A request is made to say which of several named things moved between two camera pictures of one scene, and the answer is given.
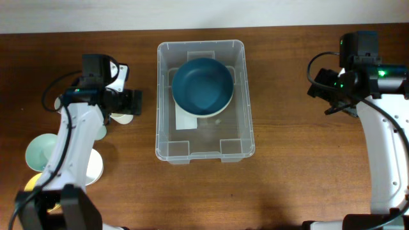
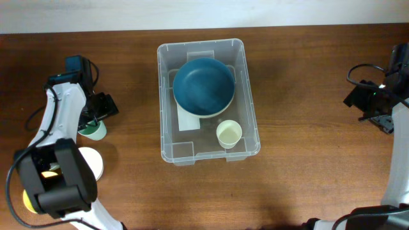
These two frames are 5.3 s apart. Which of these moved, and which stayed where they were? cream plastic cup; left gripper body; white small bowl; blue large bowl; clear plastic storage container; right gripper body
Moved: right gripper body; left gripper body; cream plastic cup
Stayed: white small bowl; clear plastic storage container; blue large bowl
